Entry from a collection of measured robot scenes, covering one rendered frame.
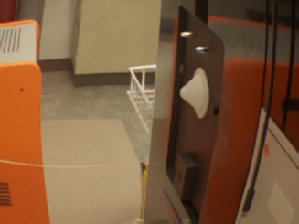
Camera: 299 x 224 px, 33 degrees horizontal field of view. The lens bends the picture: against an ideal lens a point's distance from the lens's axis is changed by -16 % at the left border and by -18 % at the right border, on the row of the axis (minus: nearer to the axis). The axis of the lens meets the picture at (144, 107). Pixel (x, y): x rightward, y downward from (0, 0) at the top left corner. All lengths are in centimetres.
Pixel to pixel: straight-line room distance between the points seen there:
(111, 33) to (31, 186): 281
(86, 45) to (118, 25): 25
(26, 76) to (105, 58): 291
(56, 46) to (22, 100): 320
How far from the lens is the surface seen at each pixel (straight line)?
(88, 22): 384
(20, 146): 110
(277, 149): 49
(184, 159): 77
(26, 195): 116
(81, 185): 147
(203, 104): 72
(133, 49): 395
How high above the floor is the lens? 147
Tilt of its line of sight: 23 degrees down
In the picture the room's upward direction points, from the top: 4 degrees clockwise
